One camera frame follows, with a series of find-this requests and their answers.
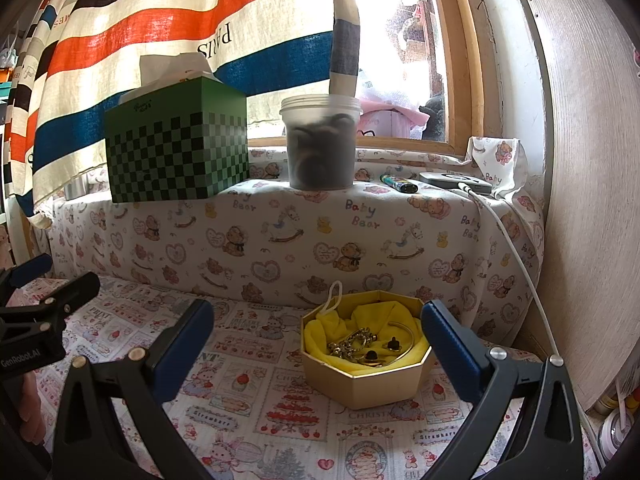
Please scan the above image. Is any bear print cloth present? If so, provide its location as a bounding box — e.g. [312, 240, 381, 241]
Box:
[47, 137, 546, 348]

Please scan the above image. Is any clear plastic jar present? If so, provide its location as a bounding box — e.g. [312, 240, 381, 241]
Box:
[280, 94, 363, 191]

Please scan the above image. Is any octagonal cardboard jewelry box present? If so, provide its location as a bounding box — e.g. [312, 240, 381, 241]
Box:
[300, 290, 433, 411]

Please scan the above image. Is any strawberry print cloth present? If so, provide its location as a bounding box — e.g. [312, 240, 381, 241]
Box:
[10, 272, 601, 480]

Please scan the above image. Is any white cable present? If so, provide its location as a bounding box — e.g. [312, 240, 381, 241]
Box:
[457, 182, 563, 361]

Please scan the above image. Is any lighter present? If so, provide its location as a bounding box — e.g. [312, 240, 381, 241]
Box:
[380, 173, 418, 194]

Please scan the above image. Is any yellow cloth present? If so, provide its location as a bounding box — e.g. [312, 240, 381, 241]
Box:
[305, 301, 431, 366]

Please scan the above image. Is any white tissue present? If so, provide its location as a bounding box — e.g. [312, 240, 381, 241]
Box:
[139, 52, 213, 87]

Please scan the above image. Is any striped curtain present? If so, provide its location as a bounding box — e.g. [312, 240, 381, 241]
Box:
[0, 0, 362, 231]

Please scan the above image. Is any grey metal object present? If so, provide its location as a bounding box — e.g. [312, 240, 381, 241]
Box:
[64, 172, 112, 200]

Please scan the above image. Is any light wood panel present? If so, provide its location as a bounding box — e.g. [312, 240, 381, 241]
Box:
[505, 0, 640, 411]

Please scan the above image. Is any white tape roll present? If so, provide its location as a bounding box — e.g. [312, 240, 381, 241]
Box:
[599, 409, 635, 457]

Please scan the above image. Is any gold chain bracelet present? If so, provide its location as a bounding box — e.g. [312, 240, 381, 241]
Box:
[327, 327, 381, 361]

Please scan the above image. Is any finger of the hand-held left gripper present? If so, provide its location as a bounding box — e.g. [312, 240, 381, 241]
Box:
[0, 254, 53, 291]
[0, 272, 101, 322]

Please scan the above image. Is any green checkered tissue box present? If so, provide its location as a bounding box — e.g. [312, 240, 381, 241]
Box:
[104, 76, 251, 204]

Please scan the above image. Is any thin gold bangle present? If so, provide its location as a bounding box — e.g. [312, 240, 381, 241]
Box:
[357, 319, 427, 367]

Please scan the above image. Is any person's left hand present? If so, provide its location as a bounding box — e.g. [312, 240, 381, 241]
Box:
[17, 374, 49, 445]

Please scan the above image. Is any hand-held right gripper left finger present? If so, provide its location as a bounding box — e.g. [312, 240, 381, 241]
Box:
[52, 299, 216, 480]

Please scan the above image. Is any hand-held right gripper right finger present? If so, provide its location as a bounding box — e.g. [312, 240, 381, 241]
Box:
[421, 299, 585, 480]

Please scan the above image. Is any white cord loop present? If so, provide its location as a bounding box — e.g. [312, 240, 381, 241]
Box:
[322, 280, 346, 312]

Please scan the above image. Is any wooden window frame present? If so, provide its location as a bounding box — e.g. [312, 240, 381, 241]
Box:
[247, 0, 501, 157]

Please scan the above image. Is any grey power bank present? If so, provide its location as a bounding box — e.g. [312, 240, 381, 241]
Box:
[419, 171, 493, 196]

